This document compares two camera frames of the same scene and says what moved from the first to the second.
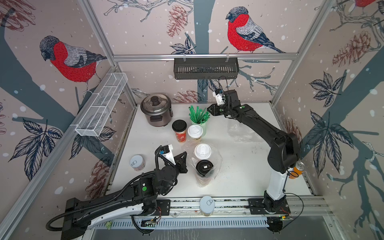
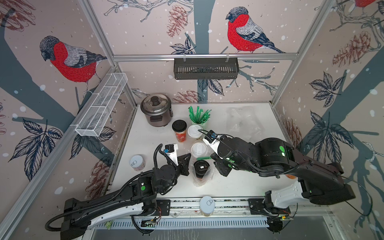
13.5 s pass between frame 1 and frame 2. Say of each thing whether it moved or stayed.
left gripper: stayed
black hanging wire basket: stayed
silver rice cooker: stayed
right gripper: moved
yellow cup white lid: stayed
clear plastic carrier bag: moved
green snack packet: stayed
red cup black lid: stayed
